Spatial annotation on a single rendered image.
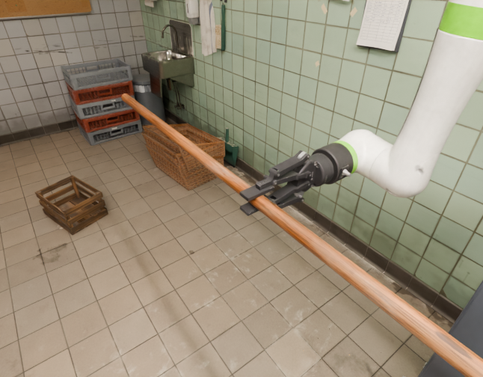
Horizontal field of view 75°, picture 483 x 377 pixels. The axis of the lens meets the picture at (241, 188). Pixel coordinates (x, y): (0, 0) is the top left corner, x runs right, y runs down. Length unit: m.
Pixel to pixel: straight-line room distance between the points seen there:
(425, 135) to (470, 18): 0.21
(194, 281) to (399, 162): 1.54
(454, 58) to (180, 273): 1.81
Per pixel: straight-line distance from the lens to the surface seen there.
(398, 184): 0.80
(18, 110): 4.26
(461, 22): 0.71
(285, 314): 1.92
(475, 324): 1.16
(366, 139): 0.85
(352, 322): 1.98
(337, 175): 0.78
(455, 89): 0.73
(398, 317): 0.52
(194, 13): 3.11
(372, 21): 1.84
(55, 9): 4.12
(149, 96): 3.92
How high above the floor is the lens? 1.59
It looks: 35 degrees down
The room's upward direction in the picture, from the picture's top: straight up
